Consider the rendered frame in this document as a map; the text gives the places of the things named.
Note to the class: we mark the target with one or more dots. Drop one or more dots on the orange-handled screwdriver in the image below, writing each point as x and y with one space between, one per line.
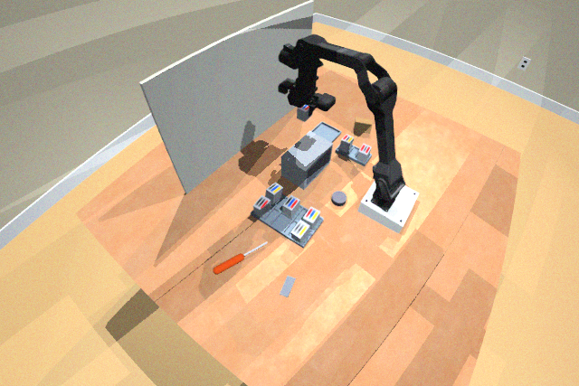
232 261

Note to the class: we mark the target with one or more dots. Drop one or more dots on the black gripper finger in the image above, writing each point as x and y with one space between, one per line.
312 107

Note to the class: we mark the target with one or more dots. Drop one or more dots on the grey flat panel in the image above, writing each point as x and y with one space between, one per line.
213 103

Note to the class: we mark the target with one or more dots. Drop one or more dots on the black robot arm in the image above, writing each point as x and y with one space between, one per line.
380 98

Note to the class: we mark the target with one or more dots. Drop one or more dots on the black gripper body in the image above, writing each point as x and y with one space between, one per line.
324 102

